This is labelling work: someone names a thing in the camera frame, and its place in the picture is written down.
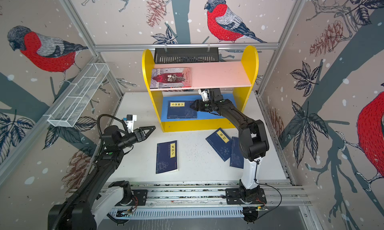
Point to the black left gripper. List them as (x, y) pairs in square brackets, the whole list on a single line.
[(139, 134)]

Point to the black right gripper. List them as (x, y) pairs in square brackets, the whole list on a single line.
[(200, 105)]

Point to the navy book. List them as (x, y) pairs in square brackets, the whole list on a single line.
[(167, 157), (181, 110), (221, 143), (237, 159)]

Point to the red illustrated book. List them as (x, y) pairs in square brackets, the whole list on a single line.
[(170, 78)]

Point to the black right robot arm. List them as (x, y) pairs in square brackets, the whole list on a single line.
[(253, 140)]

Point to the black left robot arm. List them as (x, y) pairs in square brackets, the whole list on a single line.
[(86, 207)]

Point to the yellow shelf with coloured boards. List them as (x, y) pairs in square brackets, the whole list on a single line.
[(239, 76)]

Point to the black perforated tray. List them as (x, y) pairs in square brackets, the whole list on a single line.
[(186, 55)]

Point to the aluminium top crossbar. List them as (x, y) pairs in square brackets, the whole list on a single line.
[(152, 47)]

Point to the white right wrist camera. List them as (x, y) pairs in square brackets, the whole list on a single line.
[(204, 93)]

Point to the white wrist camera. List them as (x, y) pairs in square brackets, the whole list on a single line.
[(204, 93), (129, 121)]

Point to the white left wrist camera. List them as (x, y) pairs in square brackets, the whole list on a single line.
[(129, 121)]

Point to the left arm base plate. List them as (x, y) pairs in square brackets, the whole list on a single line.
[(138, 198)]

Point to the white wire mesh basket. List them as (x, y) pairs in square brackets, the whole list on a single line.
[(80, 92)]

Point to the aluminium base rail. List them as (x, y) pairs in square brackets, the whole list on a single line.
[(181, 201)]

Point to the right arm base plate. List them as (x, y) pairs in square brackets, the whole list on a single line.
[(243, 196)]

